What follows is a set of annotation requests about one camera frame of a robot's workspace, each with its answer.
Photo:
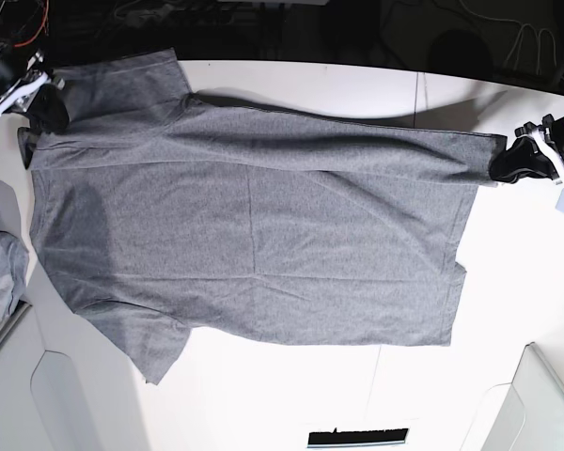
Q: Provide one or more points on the left white bin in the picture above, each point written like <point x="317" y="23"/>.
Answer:
<point x="42" y="401"/>

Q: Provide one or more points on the white bin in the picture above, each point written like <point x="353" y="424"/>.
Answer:
<point x="42" y="401"/>
<point x="524" y="414"/>

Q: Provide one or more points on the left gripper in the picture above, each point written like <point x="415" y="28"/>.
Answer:
<point x="537" y="153"/>

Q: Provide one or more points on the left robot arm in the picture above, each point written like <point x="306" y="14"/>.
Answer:
<point x="537" y="153"/>

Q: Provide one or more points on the right white bin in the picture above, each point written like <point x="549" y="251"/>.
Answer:
<point x="524" y="414"/>

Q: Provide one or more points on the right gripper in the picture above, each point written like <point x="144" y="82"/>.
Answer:
<point x="36" y="97"/>

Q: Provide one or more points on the grey t-shirt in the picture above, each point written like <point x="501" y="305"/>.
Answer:
<point x="157" y="213"/>

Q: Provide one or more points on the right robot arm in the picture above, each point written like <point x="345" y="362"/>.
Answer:
<point x="17" y="59"/>

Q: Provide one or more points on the pile of grey clothes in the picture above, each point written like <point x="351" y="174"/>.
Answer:
<point x="0" y="244"/>

